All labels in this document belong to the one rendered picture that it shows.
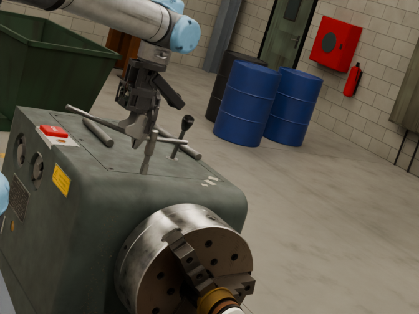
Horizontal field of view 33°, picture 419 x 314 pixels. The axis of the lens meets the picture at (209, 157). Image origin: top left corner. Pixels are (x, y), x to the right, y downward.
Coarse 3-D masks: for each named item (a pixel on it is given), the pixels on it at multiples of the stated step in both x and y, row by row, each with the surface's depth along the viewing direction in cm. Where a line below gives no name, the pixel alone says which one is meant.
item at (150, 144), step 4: (152, 132) 169; (156, 132) 169; (152, 136) 169; (156, 136) 169; (148, 140) 170; (152, 140) 169; (156, 140) 170; (148, 144) 170; (152, 144) 170; (148, 148) 170; (152, 148) 170; (144, 152) 171; (148, 152) 170; (152, 152) 171; (148, 156) 171; (144, 160) 171; (148, 160) 171; (144, 164) 171; (148, 164) 172; (140, 168) 172; (144, 168) 171; (140, 172) 172; (144, 172) 172
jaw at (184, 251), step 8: (176, 232) 158; (168, 240) 156; (176, 240) 155; (184, 240) 157; (176, 248) 156; (184, 248) 155; (192, 248) 154; (176, 256) 154; (184, 256) 153; (192, 256) 154; (184, 264) 154; (192, 264) 155; (200, 264) 156; (184, 272) 157; (192, 272) 154; (200, 272) 154; (192, 280) 154; (200, 280) 155; (208, 280) 155; (200, 288) 154; (208, 288) 154; (200, 296) 155
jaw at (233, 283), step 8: (208, 272) 166; (248, 272) 170; (216, 280) 164; (224, 280) 164; (232, 280) 165; (240, 280) 165; (248, 280) 166; (232, 288) 161; (240, 288) 162; (248, 288) 167; (240, 296) 163
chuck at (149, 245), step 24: (168, 216) 162; (192, 216) 162; (216, 216) 168; (144, 240) 159; (192, 240) 158; (216, 240) 161; (240, 240) 165; (144, 264) 155; (168, 264) 157; (216, 264) 164; (240, 264) 168; (120, 288) 163; (144, 288) 156; (168, 288) 159; (192, 288) 170; (144, 312) 158; (168, 312) 162
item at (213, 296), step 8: (216, 288) 155; (224, 288) 156; (208, 296) 154; (216, 296) 153; (224, 296) 153; (232, 296) 155; (200, 304) 154; (208, 304) 153; (216, 304) 152; (224, 304) 151; (232, 304) 152; (200, 312) 154; (208, 312) 152; (216, 312) 151
